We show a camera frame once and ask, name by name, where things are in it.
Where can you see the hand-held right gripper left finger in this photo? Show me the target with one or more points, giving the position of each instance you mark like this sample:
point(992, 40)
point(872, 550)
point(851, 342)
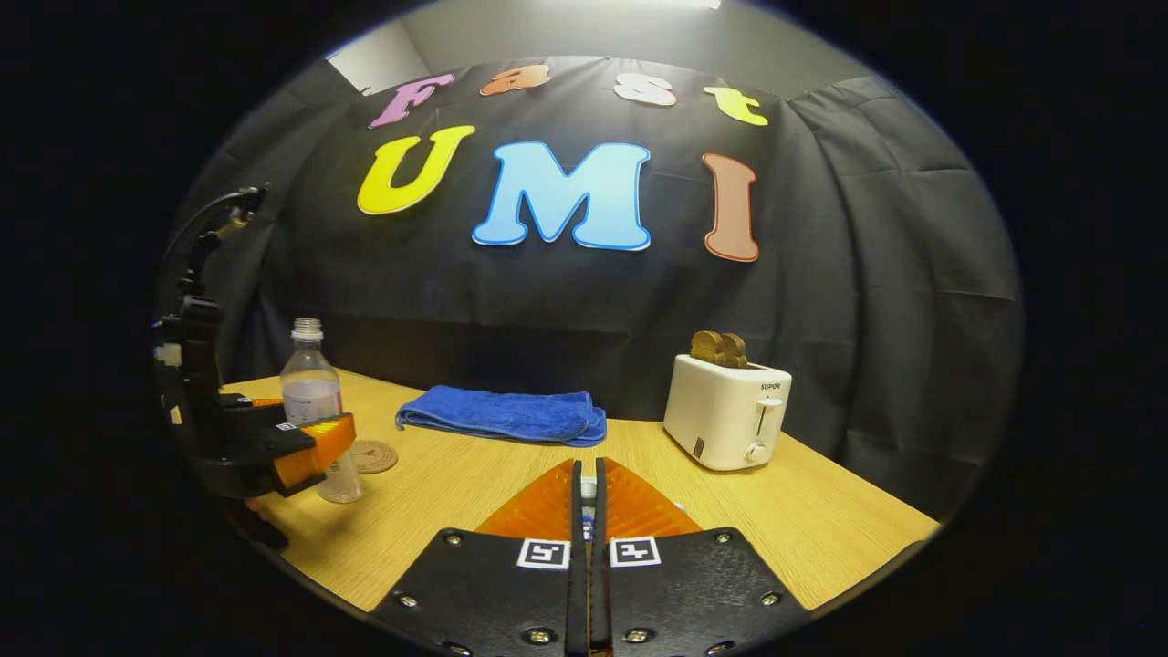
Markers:
point(577, 584)

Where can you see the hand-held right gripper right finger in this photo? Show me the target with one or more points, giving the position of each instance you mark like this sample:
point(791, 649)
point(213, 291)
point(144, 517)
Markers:
point(600, 584)

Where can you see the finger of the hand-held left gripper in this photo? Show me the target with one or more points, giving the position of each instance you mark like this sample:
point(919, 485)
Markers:
point(310, 452)
point(242, 401)

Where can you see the round cork coaster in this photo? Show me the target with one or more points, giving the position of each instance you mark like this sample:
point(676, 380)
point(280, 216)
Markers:
point(376, 456)

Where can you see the clear plastic water bottle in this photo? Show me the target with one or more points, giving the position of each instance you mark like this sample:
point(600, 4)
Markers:
point(310, 383)

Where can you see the folded blue towel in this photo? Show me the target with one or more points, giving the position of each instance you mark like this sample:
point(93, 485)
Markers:
point(502, 415)

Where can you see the white toaster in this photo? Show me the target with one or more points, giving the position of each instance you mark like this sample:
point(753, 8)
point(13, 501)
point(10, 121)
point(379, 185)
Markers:
point(721, 415)

